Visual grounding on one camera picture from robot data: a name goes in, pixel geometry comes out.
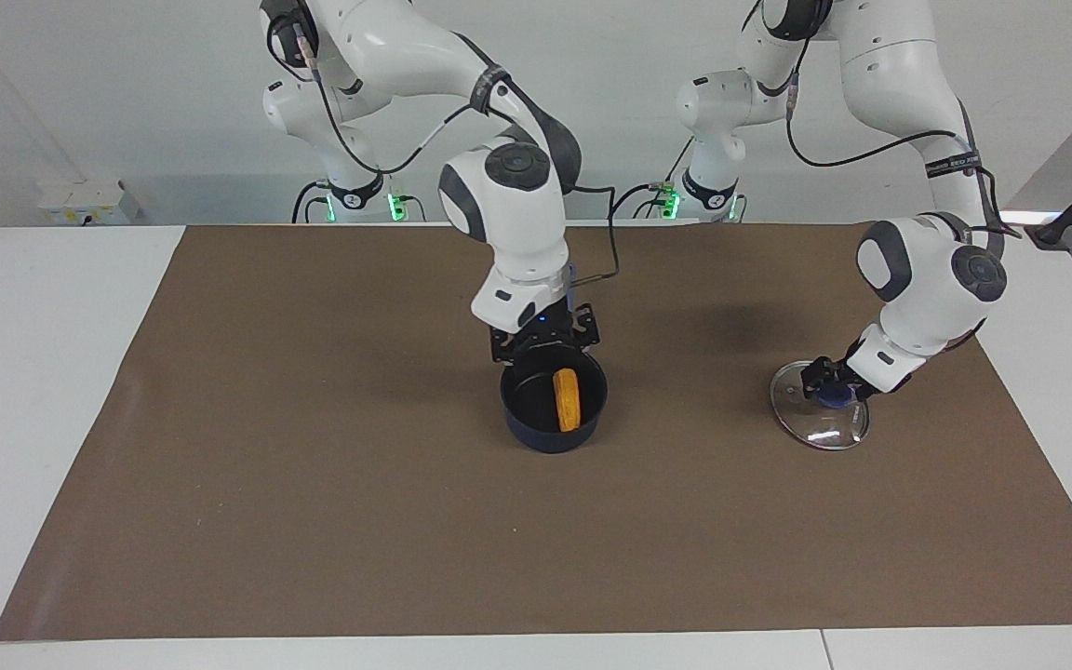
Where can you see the white wall socket box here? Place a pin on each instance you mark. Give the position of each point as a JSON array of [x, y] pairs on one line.
[[89, 203]]

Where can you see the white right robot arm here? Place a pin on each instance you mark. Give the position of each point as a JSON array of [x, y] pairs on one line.
[[517, 233]]

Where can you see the brown table mat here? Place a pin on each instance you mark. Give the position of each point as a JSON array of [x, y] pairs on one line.
[[313, 521]]

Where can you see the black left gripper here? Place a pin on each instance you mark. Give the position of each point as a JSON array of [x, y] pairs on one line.
[[850, 381]]

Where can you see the glass lid with blue knob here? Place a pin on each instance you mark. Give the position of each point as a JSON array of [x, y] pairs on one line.
[[820, 426]]

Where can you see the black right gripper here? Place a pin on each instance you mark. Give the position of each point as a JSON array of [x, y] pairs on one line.
[[545, 330]]

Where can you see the orange corn cob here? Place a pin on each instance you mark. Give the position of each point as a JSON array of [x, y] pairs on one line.
[[568, 400]]

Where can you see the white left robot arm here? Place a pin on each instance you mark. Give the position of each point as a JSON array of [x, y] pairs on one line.
[[927, 279]]

